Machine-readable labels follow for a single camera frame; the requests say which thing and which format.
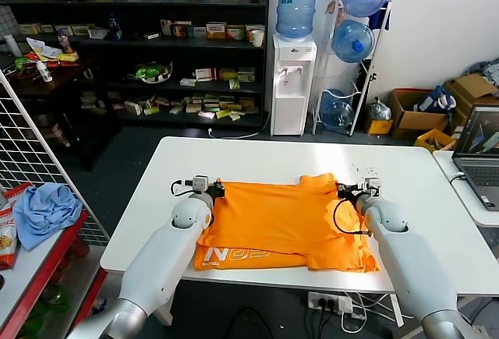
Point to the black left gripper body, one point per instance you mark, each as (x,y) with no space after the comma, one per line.
(217,191)

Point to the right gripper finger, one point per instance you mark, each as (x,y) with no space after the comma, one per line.
(341,188)

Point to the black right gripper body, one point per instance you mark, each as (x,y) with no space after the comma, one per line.
(354,192)

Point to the orange t-shirt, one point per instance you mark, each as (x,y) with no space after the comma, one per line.
(273,222)

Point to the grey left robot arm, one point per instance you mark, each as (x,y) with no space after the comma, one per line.
(156,261)

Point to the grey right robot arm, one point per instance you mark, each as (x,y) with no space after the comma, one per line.
(409,261)

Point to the blue plaid clothes pile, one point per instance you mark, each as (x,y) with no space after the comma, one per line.
(487,69)

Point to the large white table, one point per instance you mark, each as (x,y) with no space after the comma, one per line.
(273,156)

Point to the small yellow box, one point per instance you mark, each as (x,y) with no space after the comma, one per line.
(380,127)

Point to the clear plastic bag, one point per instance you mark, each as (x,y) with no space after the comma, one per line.
(380,110)

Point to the yellow plastic bin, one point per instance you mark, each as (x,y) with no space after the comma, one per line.
(425,139)

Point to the white water dispenser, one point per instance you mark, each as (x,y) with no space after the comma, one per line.
(288,112)

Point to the open brown cardboard box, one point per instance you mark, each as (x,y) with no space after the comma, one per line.
(425,124)

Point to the small white side table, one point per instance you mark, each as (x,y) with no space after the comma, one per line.
(464,202)

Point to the white power strip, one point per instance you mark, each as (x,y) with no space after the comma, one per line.
(323,302)

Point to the white red medicine box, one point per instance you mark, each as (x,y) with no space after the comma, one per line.
(204,74)

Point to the blue white bag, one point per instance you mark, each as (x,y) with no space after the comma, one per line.
(430,100)

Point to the grey open laptop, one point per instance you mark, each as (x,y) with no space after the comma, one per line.
(479,175)

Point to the bowl with green bag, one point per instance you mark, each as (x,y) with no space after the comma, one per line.
(150,71)

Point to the black shelf unit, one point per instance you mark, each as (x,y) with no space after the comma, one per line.
(195,44)

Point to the white paper cup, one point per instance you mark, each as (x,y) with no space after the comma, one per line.
(257,39)

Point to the closed brown cardboard box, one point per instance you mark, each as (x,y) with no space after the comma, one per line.
(473,87)

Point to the orange medicine box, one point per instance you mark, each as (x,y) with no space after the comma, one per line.
(216,31)

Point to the light blue crumpled garment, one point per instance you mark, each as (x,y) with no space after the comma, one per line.
(47,206)

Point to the red-edged shelf cart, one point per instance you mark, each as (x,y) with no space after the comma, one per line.
(50,267)

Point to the white metal jug rack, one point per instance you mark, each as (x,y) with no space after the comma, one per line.
(332,3)

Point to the upright blue water jug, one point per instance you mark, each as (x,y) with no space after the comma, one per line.
(296,7)

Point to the dark wooden table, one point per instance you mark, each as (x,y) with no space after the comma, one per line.
(66,77)

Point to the dark blue bottle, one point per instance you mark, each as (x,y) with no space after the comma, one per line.
(113,28)

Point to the green plastic bottle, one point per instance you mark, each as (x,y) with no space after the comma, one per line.
(56,300)

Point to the red white snack packet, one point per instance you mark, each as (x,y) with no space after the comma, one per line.
(15,193)

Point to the small white bottle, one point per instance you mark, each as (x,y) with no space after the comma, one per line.
(45,73)

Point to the pink drink bottle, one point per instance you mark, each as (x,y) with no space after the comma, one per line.
(66,44)

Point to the pile of yellow papers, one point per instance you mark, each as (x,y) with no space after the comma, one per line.
(54,51)

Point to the orange snack bag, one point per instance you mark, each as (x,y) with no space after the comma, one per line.
(8,241)

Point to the green snack bag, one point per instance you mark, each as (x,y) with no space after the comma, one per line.
(24,61)

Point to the white cylinder roll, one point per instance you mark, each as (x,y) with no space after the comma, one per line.
(13,45)

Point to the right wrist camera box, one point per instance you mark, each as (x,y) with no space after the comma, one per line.
(372,186)

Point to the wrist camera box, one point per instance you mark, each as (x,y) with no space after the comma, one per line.
(372,186)
(199,183)

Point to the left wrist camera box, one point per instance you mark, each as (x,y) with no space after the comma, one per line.
(199,183)

